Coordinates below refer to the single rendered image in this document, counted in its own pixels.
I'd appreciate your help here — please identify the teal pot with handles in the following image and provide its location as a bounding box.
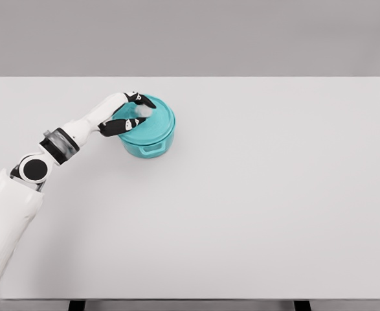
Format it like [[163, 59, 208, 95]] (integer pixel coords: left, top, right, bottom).
[[118, 124, 176, 160]]

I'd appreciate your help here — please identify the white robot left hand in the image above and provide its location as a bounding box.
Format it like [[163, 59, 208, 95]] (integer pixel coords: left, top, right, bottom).
[[84, 91, 157, 138]]

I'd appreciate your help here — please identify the teal pot lid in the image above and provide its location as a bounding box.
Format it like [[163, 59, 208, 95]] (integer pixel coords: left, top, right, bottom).
[[111, 93, 176, 144]]

